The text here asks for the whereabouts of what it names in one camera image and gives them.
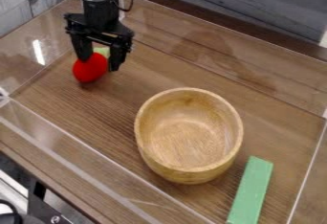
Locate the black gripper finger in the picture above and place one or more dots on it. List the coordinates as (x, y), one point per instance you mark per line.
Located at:
(83, 46)
(118, 54)

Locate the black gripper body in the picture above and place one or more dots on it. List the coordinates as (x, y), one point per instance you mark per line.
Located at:
(112, 34)

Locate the red plush strawberry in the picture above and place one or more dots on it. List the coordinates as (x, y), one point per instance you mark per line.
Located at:
(91, 69)

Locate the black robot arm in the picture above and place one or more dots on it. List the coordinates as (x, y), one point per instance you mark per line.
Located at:
(99, 26)

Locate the wooden bowl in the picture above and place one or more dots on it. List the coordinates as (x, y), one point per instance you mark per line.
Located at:
(188, 133)

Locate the black table leg clamp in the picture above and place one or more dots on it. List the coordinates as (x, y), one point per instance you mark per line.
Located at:
(39, 209)

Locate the green rectangular block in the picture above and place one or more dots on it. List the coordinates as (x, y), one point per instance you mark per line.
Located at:
(251, 192)

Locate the clear acrylic tray wall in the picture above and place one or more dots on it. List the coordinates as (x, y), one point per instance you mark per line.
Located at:
(68, 132)

